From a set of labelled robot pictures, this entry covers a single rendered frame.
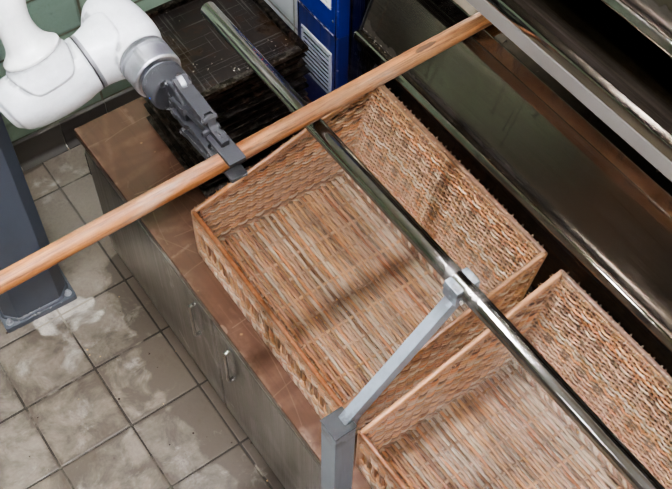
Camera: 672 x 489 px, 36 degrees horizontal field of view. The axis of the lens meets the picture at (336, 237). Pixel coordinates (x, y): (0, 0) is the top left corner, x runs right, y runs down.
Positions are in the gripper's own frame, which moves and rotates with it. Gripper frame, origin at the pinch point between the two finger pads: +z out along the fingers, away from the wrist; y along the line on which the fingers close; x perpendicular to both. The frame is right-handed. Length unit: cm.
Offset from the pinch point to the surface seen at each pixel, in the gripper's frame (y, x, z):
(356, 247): 61, -32, -7
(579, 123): 4, -53, 25
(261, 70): 2.7, -15.9, -14.6
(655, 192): 4, -52, 43
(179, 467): 120, 18, -10
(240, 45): 2.6, -16.2, -21.6
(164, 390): 120, 10, -31
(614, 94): -24, -39, 38
